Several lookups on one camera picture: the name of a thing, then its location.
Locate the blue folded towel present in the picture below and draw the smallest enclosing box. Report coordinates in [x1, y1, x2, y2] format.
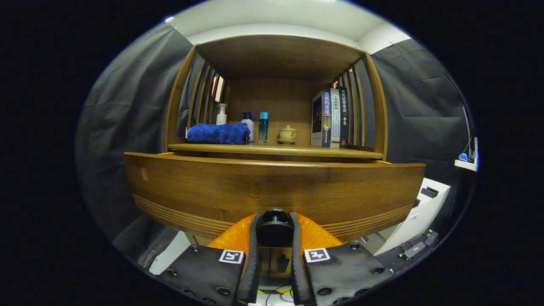
[186, 122, 251, 145]

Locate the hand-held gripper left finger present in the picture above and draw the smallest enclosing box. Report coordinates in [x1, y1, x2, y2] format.
[157, 212, 262, 306]

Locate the wooden countertop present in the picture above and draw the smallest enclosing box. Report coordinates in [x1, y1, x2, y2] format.
[167, 142, 384, 160]

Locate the wooden cabinet door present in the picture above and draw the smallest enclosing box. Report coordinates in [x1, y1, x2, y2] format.
[260, 247, 272, 277]
[270, 247, 294, 279]

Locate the brown wooden cabinet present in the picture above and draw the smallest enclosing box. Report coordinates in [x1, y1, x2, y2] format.
[165, 34, 388, 279]

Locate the beige lidded tea cup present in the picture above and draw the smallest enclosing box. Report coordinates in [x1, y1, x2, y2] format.
[277, 125, 298, 145]

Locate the book with blue spine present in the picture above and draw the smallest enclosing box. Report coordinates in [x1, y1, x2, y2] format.
[311, 90, 333, 148]

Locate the black drawer knob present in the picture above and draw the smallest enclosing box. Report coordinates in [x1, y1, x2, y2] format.
[256, 209, 295, 247]

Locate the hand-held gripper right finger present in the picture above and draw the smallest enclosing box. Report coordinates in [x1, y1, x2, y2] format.
[290, 212, 394, 306]

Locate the white lotion bottle blue cap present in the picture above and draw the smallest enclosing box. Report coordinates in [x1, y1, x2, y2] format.
[241, 112, 255, 143]

